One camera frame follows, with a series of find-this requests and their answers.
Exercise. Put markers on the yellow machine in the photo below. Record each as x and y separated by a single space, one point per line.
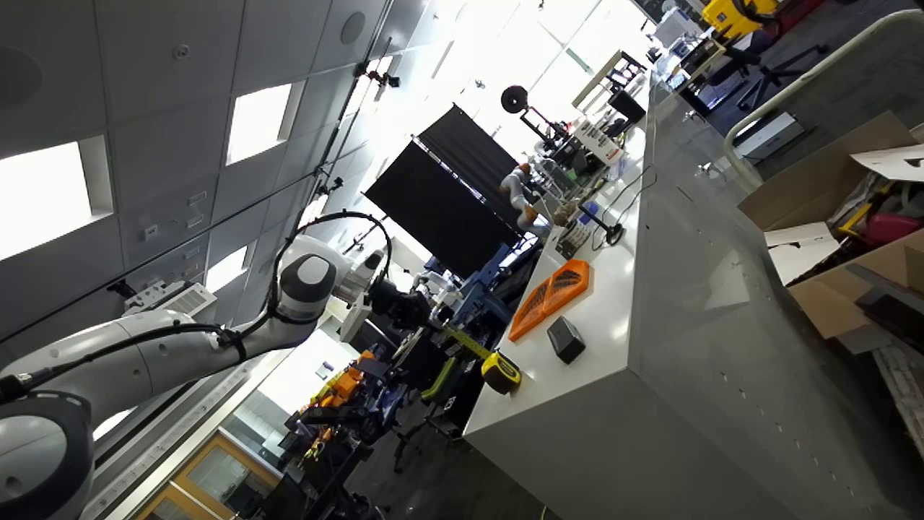
738 17

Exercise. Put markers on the grey cabinet with white top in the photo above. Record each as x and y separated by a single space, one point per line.
693 386

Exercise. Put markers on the orange and black equipment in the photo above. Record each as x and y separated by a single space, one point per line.
335 405

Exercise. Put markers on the small brown cardboard box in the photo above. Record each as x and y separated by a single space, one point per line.
856 291

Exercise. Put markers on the black monitor panel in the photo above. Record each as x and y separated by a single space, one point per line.
477 154

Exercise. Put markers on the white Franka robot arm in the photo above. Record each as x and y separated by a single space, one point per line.
117 366

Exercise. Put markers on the white paper sheet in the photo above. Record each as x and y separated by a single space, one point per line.
799 251

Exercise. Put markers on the orange tool case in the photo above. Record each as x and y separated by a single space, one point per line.
549 298

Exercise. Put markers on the black filament spool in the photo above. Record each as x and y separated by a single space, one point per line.
516 100

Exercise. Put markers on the small black block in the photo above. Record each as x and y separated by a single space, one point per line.
566 340

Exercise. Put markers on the yellow measuring tape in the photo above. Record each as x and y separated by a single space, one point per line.
504 372

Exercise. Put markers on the large black framed board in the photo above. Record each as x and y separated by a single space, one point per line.
436 212

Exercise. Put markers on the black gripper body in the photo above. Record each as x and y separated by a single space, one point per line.
396 304

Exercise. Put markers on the large open cardboard box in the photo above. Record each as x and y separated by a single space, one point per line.
828 178

